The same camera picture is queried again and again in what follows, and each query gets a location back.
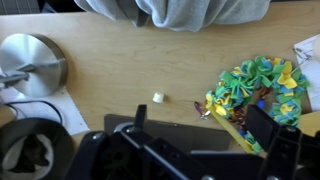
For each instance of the small white cube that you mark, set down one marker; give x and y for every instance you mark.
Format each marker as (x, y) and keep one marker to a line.
(158, 97)

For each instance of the black laptop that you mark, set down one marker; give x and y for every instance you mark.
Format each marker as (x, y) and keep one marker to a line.
(186, 133)

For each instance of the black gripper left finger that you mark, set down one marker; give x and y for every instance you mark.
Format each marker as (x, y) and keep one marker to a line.
(140, 115)

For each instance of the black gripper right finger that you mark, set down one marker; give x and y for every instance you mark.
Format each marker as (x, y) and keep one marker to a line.
(261, 125)

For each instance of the yellow flat strip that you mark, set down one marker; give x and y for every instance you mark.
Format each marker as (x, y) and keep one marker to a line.
(230, 128)

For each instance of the white towel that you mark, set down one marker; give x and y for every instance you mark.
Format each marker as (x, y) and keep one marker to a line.
(200, 13)

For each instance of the green yellow blue fleece toy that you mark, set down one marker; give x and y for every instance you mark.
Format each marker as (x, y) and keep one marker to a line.
(240, 86)

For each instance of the silver desk lamp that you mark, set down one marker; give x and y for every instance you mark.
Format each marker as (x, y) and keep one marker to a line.
(33, 60)

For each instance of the white paper with serrated edge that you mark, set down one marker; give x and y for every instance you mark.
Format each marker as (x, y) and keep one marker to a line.
(71, 116)

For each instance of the white paper sheet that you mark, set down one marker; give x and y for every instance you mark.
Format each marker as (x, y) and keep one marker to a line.
(313, 80)

